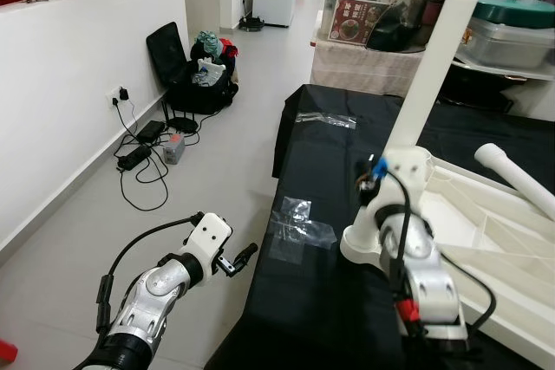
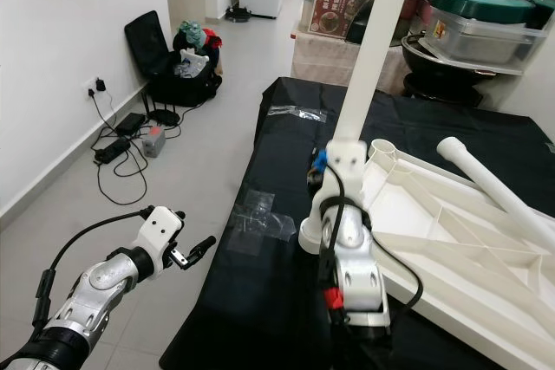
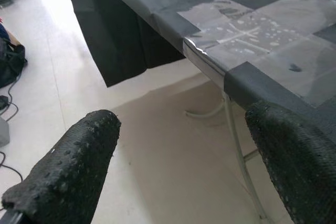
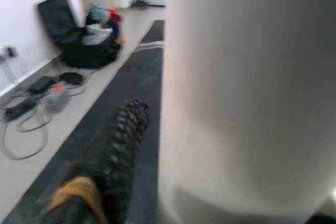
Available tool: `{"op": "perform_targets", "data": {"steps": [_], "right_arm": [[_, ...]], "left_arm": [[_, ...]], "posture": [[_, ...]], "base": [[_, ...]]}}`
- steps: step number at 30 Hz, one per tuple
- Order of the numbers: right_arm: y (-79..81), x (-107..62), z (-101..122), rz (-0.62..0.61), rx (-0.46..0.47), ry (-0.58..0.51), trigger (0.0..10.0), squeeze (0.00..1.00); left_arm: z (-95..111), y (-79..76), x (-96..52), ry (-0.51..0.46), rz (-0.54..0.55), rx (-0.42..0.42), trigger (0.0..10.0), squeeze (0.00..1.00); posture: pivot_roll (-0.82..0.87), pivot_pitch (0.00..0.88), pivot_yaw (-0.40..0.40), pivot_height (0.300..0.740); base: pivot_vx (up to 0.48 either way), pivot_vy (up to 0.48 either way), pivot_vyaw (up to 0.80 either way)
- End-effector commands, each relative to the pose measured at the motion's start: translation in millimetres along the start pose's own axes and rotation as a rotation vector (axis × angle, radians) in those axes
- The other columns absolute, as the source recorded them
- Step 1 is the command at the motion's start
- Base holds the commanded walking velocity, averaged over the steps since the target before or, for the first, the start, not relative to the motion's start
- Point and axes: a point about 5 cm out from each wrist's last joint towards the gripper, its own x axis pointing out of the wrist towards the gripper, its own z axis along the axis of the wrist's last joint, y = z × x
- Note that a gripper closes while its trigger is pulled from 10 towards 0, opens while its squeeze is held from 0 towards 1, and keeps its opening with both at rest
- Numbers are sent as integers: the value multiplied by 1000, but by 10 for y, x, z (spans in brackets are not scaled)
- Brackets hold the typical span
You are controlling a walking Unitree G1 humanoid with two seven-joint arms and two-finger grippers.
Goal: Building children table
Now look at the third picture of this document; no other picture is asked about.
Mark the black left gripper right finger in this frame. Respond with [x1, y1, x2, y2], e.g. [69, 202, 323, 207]
[245, 100, 336, 224]

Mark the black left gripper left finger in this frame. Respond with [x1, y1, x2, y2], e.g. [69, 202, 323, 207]
[2, 109, 122, 224]

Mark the grey box device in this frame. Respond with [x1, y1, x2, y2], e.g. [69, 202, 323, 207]
[0, 118, 11, 147]

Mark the black fabric bag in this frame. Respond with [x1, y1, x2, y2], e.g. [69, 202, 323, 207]
[0, 23, 28, 88]

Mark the clear tape cross patch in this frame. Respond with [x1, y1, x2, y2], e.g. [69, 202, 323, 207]
[177, 0, 336, 109]

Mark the black tablecloth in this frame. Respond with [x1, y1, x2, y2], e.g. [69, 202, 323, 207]
[67, 0, 336, 141]

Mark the metal table frame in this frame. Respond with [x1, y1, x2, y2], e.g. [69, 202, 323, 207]
[183, 37, 268, 221]

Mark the black floor cable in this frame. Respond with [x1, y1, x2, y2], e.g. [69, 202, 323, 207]
[0, 71, 27, 180]

